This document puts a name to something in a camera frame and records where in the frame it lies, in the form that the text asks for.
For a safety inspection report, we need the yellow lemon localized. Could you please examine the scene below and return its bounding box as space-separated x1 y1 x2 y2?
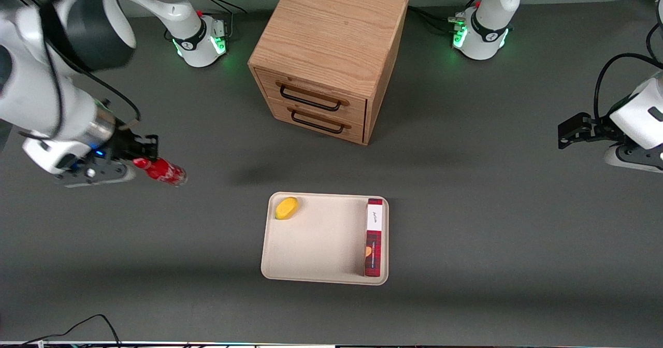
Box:
275 197 299 220

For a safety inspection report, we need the black floor cable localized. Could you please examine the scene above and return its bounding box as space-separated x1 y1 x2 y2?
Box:
20 314 123 348

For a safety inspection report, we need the wooden drawer cabinet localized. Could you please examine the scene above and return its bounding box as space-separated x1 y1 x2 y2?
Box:
248 0 410 146

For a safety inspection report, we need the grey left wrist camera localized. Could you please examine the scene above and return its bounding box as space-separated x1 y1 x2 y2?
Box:
603 143 663 174

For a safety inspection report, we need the black left base cable bundle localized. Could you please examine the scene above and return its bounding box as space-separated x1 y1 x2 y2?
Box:
408 5 457 35

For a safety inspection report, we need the black right arm wrist cable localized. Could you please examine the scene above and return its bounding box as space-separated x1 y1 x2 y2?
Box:
40 2 142 130

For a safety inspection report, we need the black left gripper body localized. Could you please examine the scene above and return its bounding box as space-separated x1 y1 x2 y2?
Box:
585 117 626 143

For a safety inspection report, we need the black right base cable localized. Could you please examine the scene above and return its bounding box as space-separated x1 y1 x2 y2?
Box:
195 0 248 15

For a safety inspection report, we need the beige plastic tray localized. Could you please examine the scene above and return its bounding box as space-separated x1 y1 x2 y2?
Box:
261 192 390 286

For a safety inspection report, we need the long black left arm cable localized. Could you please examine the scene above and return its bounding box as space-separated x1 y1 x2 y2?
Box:
594 53 663 124

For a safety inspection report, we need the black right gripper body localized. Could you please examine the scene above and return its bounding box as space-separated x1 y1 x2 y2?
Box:
99 129 141 165

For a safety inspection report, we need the wooden drawer front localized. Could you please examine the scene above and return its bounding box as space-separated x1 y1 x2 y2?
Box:
266 97 366 144
256 68 368 126

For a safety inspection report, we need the red coke bottle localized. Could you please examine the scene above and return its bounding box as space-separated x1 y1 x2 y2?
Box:
133 157 188 187

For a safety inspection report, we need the short black left arm cable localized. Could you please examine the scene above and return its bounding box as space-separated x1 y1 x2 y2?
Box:
645 23 663 62

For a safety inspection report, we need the black drawer handle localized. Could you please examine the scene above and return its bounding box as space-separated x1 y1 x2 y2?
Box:
275 81 351 113
286 107 352 135

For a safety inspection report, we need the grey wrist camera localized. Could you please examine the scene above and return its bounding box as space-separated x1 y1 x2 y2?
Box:
52 162 137 189
603 143 663 174

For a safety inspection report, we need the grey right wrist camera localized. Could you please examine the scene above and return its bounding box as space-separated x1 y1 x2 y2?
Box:
52 162 137 189

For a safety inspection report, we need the red and white box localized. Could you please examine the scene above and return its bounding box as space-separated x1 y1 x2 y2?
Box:
364 198 384 278

